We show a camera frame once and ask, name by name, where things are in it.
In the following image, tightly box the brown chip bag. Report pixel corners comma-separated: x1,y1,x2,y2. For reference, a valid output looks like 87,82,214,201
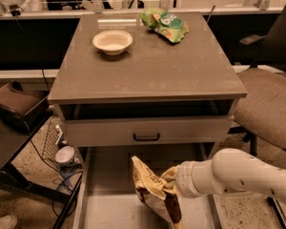
132,156,183,229

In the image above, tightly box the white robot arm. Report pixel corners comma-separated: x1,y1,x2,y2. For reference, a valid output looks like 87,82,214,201
161,148,286,204

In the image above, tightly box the open middle drawer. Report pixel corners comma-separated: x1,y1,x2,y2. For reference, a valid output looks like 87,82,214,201
72,144,210,229

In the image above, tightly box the grey drawer cabinet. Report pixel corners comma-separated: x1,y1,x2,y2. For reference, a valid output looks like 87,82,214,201
47,11,248,229

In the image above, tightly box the green chip bag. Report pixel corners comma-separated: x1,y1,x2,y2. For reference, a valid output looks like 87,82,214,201
140,8,189,44

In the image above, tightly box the brown bag on side table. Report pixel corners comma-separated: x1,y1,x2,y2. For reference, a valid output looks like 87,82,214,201
0,80,49,134

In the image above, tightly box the white cup on floor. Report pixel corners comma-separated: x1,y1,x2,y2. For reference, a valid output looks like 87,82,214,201
54,146,75,166

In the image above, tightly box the black bar on floor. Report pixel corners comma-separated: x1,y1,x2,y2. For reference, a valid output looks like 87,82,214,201
267,198,286,229

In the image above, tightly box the beige office chair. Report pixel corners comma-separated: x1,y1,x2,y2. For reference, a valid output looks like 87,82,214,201
234,0,286,157

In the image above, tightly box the white paper bowl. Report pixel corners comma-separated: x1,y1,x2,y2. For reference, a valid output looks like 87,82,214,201
92,30,133,55

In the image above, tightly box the black side table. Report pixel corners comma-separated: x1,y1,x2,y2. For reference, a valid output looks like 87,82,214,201
0,110,82,229

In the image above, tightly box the white shoe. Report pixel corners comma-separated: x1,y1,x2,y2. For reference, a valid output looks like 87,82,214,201
0,215,17,229

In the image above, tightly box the top drawer with black handle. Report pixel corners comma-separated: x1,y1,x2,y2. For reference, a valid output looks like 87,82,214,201
61,115,234,147

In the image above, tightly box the wire basket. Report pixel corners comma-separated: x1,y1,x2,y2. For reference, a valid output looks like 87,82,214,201
41,117,64,168

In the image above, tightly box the black cable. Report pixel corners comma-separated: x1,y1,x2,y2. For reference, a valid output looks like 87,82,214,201
9,4,51,93

